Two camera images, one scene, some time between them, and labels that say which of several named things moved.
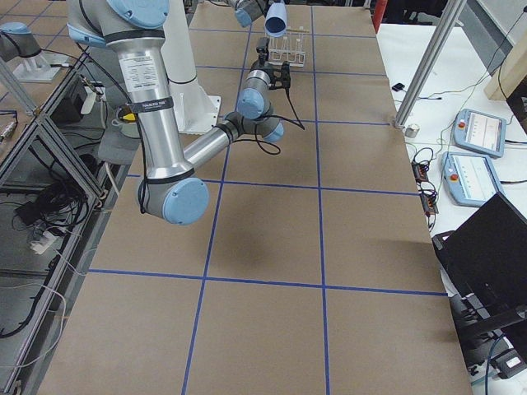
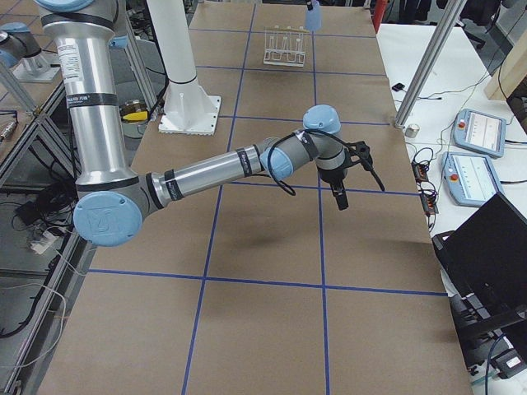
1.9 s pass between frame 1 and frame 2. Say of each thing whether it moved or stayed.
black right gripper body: moved
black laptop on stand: stayed
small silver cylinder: stayed
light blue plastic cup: moved
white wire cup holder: stayed
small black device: stayed
